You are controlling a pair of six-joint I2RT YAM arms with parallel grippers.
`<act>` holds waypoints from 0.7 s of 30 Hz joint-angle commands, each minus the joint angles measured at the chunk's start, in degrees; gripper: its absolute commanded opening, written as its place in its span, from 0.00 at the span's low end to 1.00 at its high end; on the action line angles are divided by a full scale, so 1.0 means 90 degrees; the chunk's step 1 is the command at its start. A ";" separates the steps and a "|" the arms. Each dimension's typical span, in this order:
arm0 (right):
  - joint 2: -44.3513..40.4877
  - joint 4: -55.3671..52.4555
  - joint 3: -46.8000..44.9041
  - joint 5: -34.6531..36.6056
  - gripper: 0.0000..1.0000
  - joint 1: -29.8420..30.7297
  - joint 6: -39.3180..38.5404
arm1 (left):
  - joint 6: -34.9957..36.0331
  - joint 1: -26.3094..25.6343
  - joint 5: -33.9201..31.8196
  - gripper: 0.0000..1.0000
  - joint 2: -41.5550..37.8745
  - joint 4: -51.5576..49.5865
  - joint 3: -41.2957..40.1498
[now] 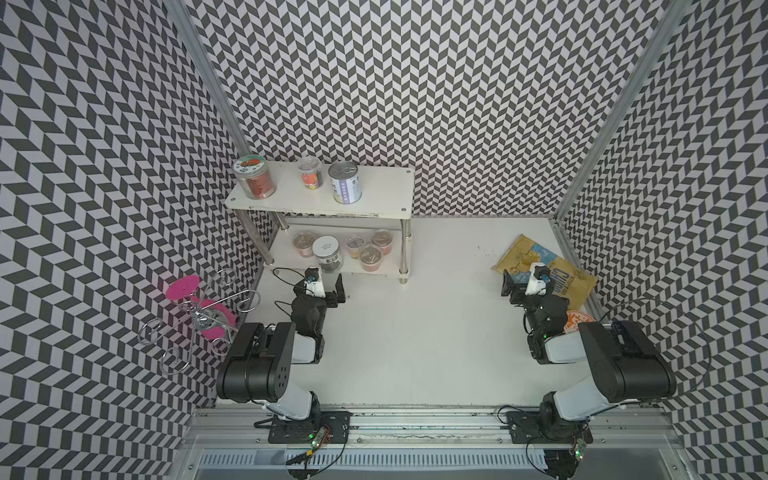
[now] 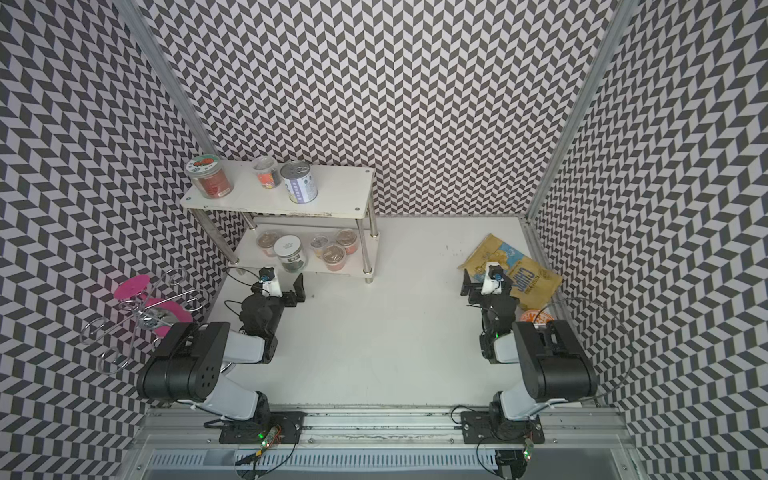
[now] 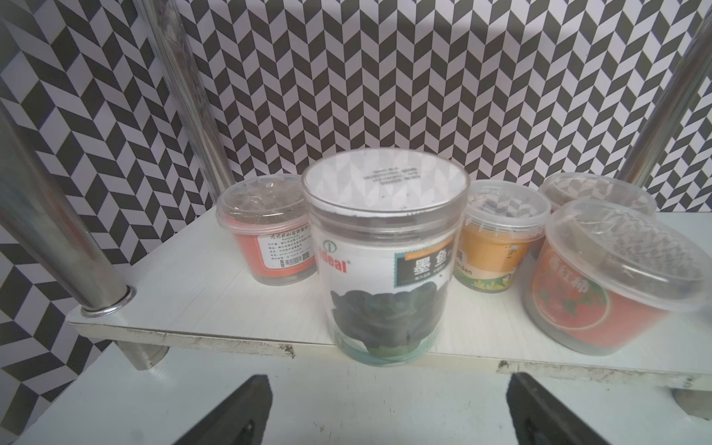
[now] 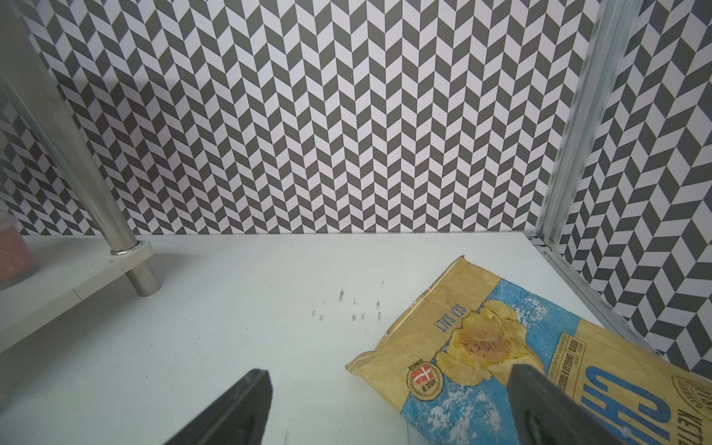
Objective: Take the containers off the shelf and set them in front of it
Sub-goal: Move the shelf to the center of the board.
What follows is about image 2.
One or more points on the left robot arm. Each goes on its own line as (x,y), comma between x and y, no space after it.
(187,365)

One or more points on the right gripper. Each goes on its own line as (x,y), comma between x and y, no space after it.
(474,288)

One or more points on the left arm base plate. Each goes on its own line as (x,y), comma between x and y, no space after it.
(289,423)

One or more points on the white lid dark jar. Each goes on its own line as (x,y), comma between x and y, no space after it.
(290,253)

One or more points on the tomato label seed jar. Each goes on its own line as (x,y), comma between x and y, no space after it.
(207,173)

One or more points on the aluminium front rail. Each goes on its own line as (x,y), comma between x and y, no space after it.
(369,428)

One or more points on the small yellow seed cup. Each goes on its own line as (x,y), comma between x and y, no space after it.
(318,243)

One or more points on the yellow blue snack bag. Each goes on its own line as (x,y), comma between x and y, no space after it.
(533,284)

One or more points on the pink seed cup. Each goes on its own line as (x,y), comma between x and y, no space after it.
(267,240)
(334,257)
(348,239)

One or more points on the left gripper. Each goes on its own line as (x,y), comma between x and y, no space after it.
(299,291)

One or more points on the purple white tin can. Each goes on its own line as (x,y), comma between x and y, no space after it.
(297,176)

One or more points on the orange patterned bowl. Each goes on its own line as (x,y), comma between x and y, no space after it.
(535,316)

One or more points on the wire cup rack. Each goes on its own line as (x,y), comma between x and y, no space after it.
(171,299)

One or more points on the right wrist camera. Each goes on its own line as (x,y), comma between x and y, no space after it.
(493,281)

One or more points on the pink plate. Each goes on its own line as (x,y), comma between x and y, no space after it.
(133,287)

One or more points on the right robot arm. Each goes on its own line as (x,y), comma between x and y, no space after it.
(554,367)

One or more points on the small red label cup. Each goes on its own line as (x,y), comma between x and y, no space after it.
(266,169)

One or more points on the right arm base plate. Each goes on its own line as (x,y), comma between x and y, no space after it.
(501,428)

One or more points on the white two-tier shelf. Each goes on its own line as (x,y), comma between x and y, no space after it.
(345,200)

